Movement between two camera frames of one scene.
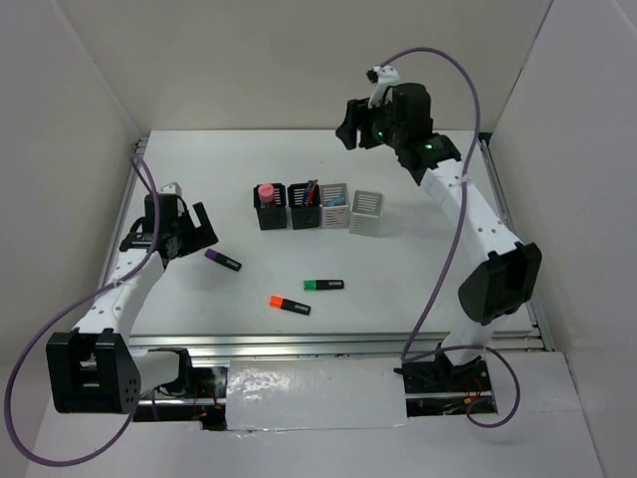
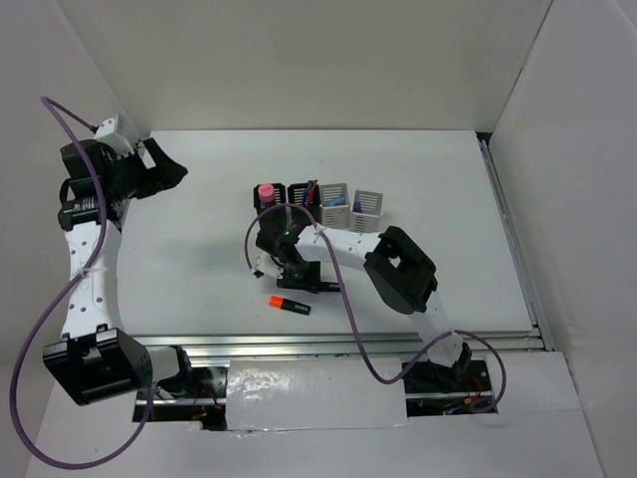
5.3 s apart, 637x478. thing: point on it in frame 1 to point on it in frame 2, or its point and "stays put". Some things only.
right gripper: x=358 y=114 to x=311 y=284
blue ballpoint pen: x=306 y=194 stays put
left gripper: x=201 y=236 to x=165 y=175
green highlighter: x=328 y=284 stays put
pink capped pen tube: x=266 y=193 stays put
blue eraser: x=336 y=201 stays put
